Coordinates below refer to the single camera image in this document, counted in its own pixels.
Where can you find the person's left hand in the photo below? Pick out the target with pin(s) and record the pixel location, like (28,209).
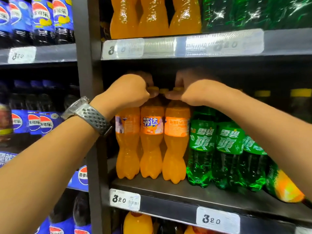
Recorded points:
(126,95)

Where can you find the person's right hand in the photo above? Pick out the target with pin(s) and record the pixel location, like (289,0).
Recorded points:
(204,92)

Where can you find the black metal shelf rack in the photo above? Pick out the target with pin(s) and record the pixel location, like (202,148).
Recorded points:
(87,58)

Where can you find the black-capped dark cola bottle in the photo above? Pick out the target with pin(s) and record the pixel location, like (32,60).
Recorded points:
(70,99)

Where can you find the blue label cola bottle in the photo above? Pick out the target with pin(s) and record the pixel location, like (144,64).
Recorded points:
(47,124)
(18,121)
(34,123)

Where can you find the blue-capped brown-label cola bottle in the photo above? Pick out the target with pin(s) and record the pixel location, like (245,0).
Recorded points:
(5,116)

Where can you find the big orange soda bottle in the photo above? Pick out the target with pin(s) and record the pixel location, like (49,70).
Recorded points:
(137,225)
(197,231)

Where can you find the big red-label cola bottle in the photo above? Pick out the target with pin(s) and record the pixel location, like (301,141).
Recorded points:
(168,227)

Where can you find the row of large cola bottles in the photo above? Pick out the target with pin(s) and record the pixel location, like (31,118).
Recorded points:
(62,226)

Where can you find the person's right forearm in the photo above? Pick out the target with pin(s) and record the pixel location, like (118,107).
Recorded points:
(280,134)

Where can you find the person's left forearm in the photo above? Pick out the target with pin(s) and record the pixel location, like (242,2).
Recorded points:
(36,177)

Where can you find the blue printed shelf banner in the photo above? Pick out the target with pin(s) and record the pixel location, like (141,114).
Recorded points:
(81,177)

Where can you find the grey perforated-band wristwatch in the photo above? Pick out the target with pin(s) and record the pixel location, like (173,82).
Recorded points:
(95,120)

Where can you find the white price tag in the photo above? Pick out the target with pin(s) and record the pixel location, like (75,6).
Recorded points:
(123,49)
(303,230)
(124,200)
(235,42)
(218,220)
(22,55)

